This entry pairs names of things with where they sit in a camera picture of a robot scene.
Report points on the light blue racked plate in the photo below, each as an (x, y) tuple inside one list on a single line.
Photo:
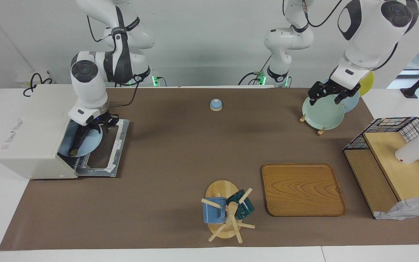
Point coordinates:
[(352, 103)]

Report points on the yellow plate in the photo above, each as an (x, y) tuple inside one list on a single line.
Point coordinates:
[(368, 82)]

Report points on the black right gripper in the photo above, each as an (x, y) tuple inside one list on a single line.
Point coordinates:
[(104, 120)]

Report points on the wooden plate rack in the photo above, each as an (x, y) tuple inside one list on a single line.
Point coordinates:
[(302, 118)]

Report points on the white plastic cup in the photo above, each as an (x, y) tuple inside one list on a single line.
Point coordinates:
[(413, 151)]

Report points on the wooden shelf unit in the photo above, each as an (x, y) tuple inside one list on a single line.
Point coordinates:
[(398, 174)]

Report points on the dark green ceramic mug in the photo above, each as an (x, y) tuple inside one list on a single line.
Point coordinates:
[(246, 209)]

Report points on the pale green plate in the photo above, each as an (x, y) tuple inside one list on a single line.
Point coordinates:
[(322, 114)]

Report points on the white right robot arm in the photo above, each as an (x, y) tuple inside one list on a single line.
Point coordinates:
[(89, 87)]

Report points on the brown table mat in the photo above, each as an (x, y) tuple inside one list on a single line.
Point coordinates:
[(151, 189)]

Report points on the dark purple eggplant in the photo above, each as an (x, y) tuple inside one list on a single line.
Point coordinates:
[(76, 143)]

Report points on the white power strip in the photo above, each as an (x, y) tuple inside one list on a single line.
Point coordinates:
[(22, 78)]

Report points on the blue ceramic mug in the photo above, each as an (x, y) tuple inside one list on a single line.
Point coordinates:
[(213, 213)]

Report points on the wooden serving tray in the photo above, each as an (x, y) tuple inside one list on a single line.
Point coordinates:
[(300, 189)]

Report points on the white toaster oven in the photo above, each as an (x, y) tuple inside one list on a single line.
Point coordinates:
[(31, 127)]

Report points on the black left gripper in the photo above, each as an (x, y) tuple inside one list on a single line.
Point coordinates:
[(335, 88)]

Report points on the wooden mug tree stand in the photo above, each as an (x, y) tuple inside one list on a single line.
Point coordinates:
[(222, 190)]

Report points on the grey white marbled cloth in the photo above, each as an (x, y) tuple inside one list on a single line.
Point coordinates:
[(406, 209)]

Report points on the oven door with glass window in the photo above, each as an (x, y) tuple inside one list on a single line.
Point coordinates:
[(122, 142)]

